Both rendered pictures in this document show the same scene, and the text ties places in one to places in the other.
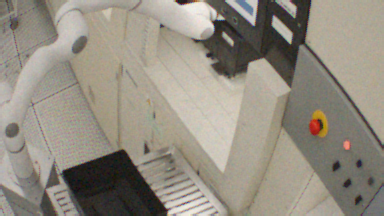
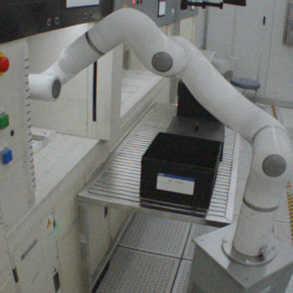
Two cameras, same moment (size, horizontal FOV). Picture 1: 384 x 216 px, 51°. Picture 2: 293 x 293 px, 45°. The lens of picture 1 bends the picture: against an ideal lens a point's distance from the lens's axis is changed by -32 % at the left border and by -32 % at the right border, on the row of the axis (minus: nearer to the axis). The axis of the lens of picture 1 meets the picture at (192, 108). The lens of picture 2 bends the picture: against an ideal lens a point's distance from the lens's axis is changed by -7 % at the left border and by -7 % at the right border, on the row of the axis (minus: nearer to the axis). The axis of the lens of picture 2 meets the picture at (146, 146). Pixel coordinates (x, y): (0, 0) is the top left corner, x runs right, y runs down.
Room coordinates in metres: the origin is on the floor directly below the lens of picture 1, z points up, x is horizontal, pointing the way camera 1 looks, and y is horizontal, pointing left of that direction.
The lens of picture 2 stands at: (1.80, 1.16, 1.53)
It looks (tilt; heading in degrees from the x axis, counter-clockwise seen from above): 24 degrees down; 231
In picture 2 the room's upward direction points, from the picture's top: 3 degrees clockwise
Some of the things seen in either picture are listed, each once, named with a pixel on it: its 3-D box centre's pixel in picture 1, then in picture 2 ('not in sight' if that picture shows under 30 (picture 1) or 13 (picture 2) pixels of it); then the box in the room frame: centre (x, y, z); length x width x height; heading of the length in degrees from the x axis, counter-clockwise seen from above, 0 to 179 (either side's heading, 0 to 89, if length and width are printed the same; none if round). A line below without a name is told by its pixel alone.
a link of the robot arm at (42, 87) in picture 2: (186, 16); (40, 87); (1.37, 0.06, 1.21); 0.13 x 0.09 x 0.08; 127
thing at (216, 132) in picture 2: not in sight; (196, 134); (0.50, -0.05, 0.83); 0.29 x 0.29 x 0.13; 40
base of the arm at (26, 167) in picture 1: (18, 155); (254, 225); (0.93, 0.65, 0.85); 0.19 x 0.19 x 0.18
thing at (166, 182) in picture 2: (111, 204); (182, 168); (0.85, 0.21, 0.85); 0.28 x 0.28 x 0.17; 37
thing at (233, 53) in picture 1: (242, 28); not in sight; (1.52, -0.14, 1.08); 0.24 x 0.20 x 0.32; 37
